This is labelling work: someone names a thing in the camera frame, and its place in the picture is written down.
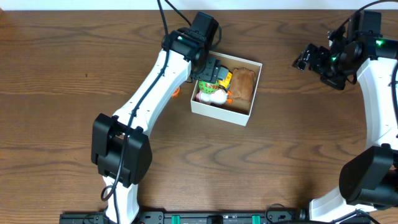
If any brown plush toy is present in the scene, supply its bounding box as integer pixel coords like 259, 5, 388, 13
229, 68, 256, 101

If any green patterned ball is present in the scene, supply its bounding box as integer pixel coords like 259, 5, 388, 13
198, 81, 219, 94

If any white pink duck toy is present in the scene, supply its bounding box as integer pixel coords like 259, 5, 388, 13
195, 89, 233, 105

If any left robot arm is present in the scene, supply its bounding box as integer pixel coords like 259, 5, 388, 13
91, 26, 221, 223

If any yellow grey toy truck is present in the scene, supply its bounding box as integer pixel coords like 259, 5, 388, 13
217, 66, 233, 90

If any white cardboard box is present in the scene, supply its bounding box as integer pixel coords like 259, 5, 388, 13
190, 52, 262, 126

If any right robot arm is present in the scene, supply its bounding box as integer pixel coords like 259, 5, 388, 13
293, 29, 397, 223

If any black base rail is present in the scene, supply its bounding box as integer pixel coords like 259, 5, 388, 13
59, 205, 311, 224

